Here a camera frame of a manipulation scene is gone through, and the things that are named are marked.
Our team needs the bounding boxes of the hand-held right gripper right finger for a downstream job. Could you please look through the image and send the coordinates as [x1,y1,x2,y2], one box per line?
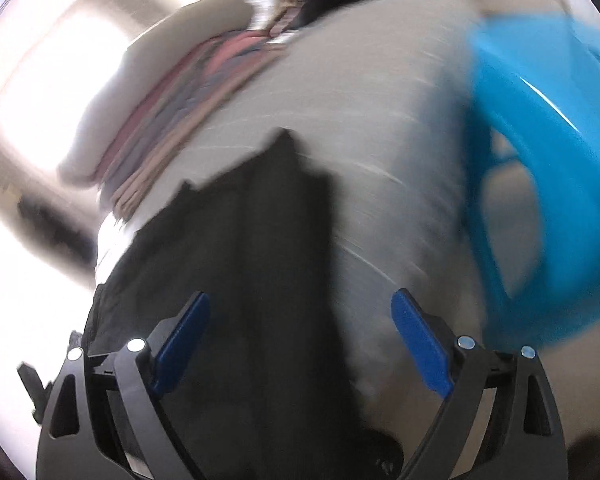
[390,287,570,480]

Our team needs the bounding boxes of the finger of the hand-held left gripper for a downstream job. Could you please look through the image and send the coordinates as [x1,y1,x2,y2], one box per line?
[17,361,55,423]

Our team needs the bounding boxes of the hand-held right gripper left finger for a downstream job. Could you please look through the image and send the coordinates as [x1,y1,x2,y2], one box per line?
[36,290,211,480]

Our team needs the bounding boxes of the black quilted coat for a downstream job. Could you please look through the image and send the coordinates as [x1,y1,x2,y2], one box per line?
[84,127,405,480]

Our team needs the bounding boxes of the dark hanging clothes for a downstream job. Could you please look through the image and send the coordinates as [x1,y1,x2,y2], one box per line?
[17,192,96,263]

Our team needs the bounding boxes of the bed with grey patterned sheet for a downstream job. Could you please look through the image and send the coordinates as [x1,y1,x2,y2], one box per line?
[94,0,531,480]

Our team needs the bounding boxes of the blue plastic stool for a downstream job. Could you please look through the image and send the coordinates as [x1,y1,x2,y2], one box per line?
[460,12,600,348]

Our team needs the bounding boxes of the stack of folded quilts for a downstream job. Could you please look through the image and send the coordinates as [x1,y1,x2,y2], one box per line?
[60,0,301,221]

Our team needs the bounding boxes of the bright window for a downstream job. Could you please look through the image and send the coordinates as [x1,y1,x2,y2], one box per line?
[0,0,151,166]

